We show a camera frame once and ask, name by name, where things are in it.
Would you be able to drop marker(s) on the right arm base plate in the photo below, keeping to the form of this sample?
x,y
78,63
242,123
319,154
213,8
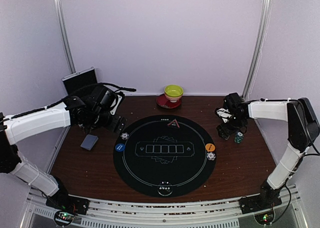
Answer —
x,y
252,204

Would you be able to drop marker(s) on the left aluminium corner post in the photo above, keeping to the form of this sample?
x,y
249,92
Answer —
x,y
63,30

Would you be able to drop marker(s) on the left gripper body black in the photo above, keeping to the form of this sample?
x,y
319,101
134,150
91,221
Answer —
x,y
98,117

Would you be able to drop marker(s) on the blue round blind button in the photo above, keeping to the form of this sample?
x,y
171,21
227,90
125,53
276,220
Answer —
x,y
120,147

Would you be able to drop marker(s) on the orange round blind button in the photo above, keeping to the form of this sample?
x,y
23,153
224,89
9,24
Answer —
x,y
210,147

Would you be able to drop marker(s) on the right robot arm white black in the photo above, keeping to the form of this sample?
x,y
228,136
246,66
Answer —
x,y
303,130

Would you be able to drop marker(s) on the right aluminium corner post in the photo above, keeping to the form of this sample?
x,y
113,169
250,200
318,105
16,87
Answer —
x,y
257,52

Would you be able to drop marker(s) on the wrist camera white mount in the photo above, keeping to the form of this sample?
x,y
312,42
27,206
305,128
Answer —
x,y
118,99
223,114

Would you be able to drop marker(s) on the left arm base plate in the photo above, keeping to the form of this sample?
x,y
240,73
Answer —
x,y
71,204

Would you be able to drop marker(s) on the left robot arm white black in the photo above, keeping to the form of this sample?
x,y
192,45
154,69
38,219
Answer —
x,y
22,135

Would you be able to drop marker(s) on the aluminium corner post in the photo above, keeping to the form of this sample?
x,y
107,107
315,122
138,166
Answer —
x,y
257,52
63,30

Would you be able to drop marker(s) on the round black poker mat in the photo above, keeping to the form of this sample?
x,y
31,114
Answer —
x,y
161,161

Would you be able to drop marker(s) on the red black triangle dealer marker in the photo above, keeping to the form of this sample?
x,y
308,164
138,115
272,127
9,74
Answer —
x,y
174,124

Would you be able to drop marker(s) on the aluminium front rail frame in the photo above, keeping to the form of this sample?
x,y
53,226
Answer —
x,y
223,213

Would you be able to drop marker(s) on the green striped bowl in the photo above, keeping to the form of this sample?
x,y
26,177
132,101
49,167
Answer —
x,y
173,92

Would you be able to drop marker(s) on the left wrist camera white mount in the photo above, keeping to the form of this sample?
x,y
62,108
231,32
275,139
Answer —
x,y
118,99

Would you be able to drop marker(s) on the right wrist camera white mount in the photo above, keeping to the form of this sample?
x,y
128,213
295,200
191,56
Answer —
x,y
223,114

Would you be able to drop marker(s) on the aluminium poker case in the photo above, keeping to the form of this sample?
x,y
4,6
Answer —
x,y
75,81

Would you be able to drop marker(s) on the green chip stack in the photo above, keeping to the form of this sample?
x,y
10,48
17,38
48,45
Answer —
x,y
238,137

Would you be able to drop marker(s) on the red plate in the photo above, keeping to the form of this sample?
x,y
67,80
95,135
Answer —
x,y
164,102

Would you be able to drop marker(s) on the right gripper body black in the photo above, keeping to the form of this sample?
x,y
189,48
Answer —
x,y
236,123

